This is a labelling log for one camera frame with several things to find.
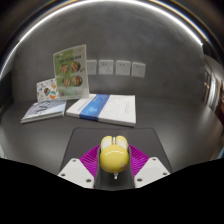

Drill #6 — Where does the row of white wall sockets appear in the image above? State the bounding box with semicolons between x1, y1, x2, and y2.
85;59;147;79

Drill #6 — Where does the yellow computer mouse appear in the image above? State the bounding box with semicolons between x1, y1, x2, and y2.
99;134;131;180

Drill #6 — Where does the white card with colourful stickers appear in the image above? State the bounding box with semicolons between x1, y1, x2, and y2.
35;77;60;103

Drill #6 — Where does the green standing menu sign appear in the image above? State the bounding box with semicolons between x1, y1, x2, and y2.
52;44;90;101

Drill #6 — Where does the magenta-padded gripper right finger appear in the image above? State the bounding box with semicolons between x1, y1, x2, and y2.
128;143;171;189

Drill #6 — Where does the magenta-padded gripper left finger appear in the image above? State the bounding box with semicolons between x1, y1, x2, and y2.
56;145;102;190

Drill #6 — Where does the grey striped booklet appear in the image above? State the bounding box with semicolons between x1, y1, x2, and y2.
20;99;68;125

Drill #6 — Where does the white book with blue band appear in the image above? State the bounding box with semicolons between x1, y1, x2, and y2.
65;93;137;128

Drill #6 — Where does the black mouse pad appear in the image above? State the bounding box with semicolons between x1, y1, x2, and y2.
59;126;173;174

